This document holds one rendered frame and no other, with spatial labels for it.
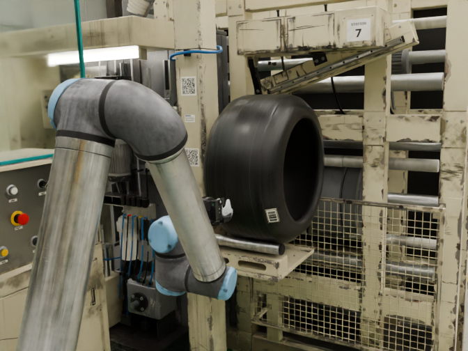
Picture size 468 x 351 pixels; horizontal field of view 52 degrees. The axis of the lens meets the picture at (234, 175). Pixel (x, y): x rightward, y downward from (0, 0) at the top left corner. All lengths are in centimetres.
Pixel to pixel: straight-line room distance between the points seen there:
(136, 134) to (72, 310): 36
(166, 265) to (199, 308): 87
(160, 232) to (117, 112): 48
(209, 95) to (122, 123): 109
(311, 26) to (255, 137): 59
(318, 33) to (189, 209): 114
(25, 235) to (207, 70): 92
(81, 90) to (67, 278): 36
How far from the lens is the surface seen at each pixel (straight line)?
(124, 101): 92
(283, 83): 220
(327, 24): 200
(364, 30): 195
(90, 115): 96
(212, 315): 218
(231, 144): 168
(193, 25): 197
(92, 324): 209
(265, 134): 164
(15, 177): 180
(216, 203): 147
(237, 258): 187
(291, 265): 193
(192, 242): 114
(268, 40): 209
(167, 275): 135
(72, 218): 96
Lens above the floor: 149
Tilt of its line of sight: 10 degrees down
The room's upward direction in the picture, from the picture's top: 2 degrees counter-clockwise
